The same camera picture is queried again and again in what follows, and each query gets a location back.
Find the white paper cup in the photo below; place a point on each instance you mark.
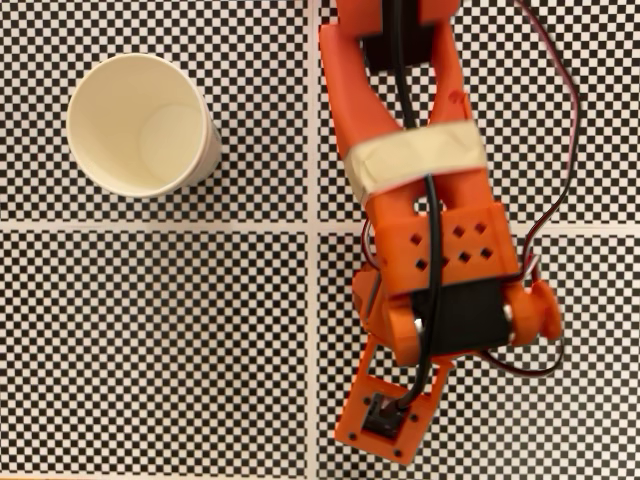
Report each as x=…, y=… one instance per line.
x=125, y=125

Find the beige masking tape strip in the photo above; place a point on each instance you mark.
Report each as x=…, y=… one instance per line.
x=415, y=155

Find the black white checkerboard paper sheet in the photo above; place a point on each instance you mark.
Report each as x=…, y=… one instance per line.
x=575, y=425
x=150, y=350
x=525, y=150
x=250, y=50

